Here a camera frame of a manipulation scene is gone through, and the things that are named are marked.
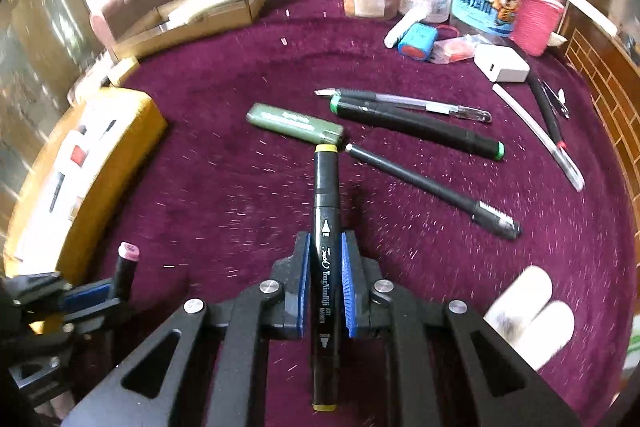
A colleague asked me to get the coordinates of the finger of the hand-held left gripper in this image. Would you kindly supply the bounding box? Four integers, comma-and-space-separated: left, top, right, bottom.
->
10, 273, 113, 314
30, 298, 127, 343

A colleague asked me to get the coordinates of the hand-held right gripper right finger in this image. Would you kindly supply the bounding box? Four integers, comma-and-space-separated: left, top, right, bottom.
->
341, 232, 583, 427

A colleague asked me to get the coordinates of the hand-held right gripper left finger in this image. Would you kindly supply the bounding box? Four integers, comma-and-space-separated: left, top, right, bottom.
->
60, 232, 312, 427

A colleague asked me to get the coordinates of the black marker pink cap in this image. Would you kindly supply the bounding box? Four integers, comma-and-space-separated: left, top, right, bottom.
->
111, 243, 142, 305

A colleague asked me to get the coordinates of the black marker olive cap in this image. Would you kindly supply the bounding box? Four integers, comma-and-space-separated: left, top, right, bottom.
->
311, 144, 342, 412

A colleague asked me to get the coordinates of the black marker blue cap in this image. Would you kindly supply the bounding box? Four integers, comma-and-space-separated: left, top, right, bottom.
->
49, 172, 67, 214

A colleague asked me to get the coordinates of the yellow taped cardboard box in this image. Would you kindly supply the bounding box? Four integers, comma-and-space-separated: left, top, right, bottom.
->
2, 87, 168, 288

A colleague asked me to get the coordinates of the black pen ribbed grip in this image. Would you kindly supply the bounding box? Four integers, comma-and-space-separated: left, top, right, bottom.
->
346, 143, 522, 241

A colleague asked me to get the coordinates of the black marker green cap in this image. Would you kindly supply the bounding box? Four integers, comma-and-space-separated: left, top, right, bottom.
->
330, 94, 506, 161

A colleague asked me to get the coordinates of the small white bottle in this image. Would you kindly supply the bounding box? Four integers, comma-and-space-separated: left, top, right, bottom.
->
520, 301, 576, 370
482, 266, 553, 333

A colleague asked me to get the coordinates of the clear gel pen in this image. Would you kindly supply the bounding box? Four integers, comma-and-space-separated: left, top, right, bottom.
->
314, 88, 493, 124

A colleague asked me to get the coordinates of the small cardboard box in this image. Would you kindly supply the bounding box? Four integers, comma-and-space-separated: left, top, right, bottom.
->
107, 57, 141, 88

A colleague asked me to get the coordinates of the white clear pen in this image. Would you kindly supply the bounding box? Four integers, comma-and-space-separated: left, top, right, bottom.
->
492, 83, 586, 192

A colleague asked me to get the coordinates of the glass-door cabinet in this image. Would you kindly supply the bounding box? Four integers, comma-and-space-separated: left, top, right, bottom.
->
0, 0, 101, 228

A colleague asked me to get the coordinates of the blue sharpener block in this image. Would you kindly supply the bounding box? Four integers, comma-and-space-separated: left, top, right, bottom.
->
397, 22, 441, 60

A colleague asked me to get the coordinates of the small red packet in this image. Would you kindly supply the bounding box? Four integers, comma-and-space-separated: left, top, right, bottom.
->
432, 34, 481, 65

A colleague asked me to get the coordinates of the small white tube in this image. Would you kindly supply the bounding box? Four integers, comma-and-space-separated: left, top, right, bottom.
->
384, 9, 426, 48

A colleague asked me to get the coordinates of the white charger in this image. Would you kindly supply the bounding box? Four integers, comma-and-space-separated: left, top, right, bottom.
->
473, 43, 530, 84

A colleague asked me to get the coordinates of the open flat cardboard box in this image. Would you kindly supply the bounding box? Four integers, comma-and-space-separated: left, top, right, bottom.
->
110, 0, 273, 60

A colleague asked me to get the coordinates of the bottle in pink knitted sleeve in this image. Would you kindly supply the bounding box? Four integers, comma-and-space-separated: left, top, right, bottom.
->
510, 0, 568, 58

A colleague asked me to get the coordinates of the white flat strip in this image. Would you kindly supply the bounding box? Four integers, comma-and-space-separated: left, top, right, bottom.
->
562, 0, 619, 38

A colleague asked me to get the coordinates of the black pen red ring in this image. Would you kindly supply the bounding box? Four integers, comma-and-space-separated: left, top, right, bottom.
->
527, 74, 571, 154

